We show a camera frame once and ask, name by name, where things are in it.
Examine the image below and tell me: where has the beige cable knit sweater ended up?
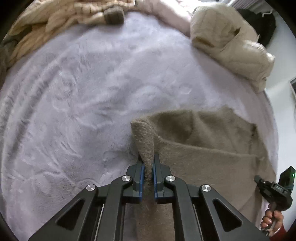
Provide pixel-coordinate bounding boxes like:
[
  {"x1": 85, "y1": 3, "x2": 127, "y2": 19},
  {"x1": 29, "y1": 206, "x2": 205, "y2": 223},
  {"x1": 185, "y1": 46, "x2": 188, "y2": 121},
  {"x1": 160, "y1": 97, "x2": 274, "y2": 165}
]
[{"x1": 1, "y1": 1, "x2": 137, "y2": 73}]

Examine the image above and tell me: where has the cream quilted puffer jacket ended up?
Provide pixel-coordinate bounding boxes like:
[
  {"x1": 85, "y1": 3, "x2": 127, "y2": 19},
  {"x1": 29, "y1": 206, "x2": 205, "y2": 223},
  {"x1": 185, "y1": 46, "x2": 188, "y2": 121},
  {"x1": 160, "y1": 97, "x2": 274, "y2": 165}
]
[{"x1": 190, "y1": 2, "x2": 275, "y2": 92}]

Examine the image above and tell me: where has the taupe fuzzy knit garment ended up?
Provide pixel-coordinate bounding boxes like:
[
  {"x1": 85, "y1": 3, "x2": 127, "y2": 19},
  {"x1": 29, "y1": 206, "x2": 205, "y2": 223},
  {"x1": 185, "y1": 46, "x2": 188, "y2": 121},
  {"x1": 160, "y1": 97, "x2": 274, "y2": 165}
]
[{"x1": 131, "y1": 106, "x2": 276, "y2": 240}]

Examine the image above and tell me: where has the lavender plush bed blanket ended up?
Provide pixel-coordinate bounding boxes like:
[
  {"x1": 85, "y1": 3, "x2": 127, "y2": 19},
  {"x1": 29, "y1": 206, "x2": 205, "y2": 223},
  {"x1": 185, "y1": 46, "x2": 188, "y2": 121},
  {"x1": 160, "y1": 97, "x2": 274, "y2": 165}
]
[{"x1": 1, "y1": 12, "x2": 278, "y2": 240}]

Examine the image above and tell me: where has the person's right hand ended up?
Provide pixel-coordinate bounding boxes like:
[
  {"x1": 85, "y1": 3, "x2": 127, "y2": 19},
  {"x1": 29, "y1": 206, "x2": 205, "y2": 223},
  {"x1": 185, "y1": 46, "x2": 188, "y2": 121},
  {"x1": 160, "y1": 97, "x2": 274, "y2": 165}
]
[{"x1": 260, "y1": 209, "x2": 284, "y2": 237}]

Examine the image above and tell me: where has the pale pink pillow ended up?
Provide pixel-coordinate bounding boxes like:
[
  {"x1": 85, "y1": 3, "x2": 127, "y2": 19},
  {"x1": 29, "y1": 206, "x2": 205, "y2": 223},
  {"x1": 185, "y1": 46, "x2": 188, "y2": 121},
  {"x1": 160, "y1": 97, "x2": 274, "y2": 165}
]
[{"x1": 129, "y1": 0, "x2": 200, "y2": 38}]

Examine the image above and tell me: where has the black garment with cord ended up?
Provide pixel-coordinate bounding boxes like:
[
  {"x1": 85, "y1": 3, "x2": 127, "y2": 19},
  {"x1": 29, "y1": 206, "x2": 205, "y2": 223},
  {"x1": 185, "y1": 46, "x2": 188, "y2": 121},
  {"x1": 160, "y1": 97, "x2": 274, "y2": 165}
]
[{"x1": 237, "y1": 9, "x2": 276, "y2": 47}]

